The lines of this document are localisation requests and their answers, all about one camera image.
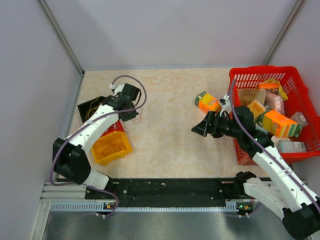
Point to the orange sponge pack on table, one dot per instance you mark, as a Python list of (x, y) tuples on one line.
[(207, 103)]

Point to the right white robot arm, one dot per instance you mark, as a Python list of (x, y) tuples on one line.
[(294, 203)]

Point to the brown cardboard box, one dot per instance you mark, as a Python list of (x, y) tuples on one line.
[(246, 96)]

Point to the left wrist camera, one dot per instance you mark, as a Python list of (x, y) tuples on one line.
[(117, 88)]

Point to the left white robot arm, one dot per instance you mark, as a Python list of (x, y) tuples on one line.
[(69, 155)]

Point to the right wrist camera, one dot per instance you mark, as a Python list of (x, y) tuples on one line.
[(225, 104)]

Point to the yellow bag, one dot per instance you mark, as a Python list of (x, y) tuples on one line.
[(280, 92)]

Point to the yellow sponge pack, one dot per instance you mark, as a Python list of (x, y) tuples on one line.
[(256, 108)]

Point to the red plastic bin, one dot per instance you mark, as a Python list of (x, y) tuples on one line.
[(117, 126)]

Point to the yellow plastic bin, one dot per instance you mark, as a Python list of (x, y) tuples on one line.
[(111, 147)]

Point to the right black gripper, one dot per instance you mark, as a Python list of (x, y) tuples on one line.
[(209, 125)]

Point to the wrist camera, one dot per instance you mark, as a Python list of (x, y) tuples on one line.
[(225, 104), (117, 88)]

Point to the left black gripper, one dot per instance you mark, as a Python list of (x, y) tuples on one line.
[(130, 116)]

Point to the pink packet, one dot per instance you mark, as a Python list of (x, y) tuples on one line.
[(274, 102)]

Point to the white wrapped packet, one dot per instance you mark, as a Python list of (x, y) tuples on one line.
[(285, 145)]

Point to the grey small box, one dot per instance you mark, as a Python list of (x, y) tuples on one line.
[(300, 119)]

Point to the black plastic bin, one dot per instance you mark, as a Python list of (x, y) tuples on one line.
[(88, 108)]

